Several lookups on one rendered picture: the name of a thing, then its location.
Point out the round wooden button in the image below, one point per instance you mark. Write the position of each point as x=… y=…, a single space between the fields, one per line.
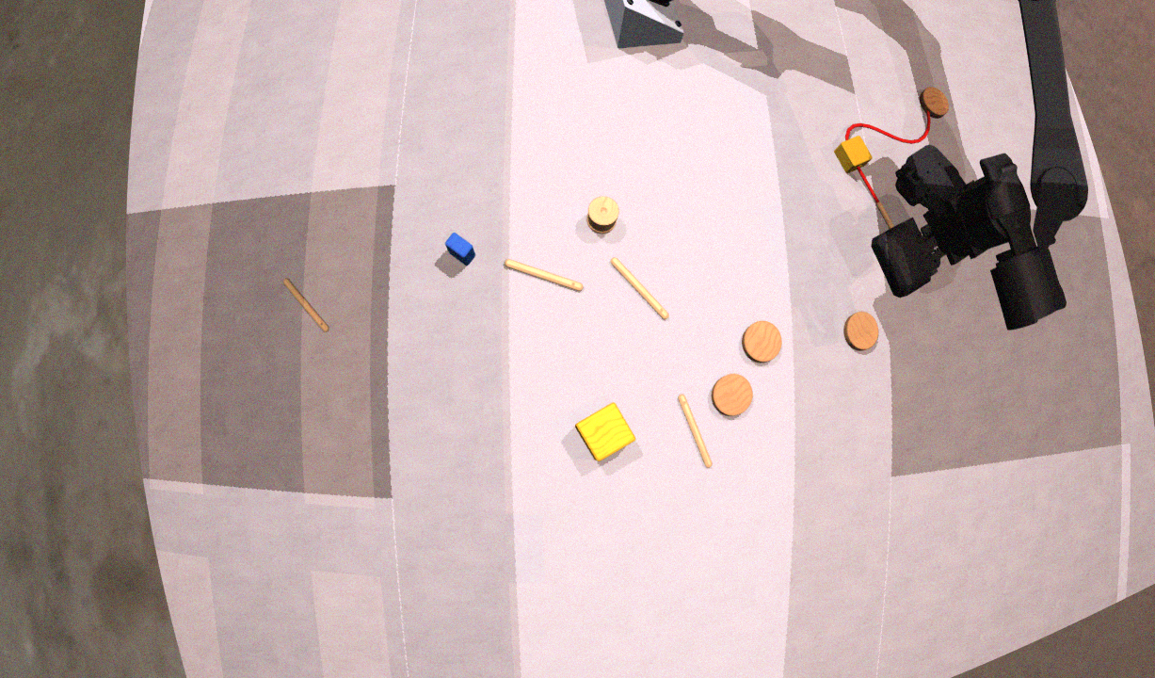
x=934 y=101

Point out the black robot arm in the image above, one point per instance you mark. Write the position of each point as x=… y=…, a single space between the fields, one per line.
x=998 y=211

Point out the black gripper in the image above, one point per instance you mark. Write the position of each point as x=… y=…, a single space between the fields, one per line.
x=906 y=257

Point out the orange square block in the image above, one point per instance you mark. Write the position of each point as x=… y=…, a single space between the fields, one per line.
x=605 y=432

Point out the red string with wooden stick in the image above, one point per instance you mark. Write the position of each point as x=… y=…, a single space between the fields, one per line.
x=879 y=204

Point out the blue rectangular block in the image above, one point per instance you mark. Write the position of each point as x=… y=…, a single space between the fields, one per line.
x=460 y=248

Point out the round wooden disc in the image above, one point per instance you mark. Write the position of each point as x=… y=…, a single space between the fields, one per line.
x=732 y=395
x=860 y=331
x=761 y=342

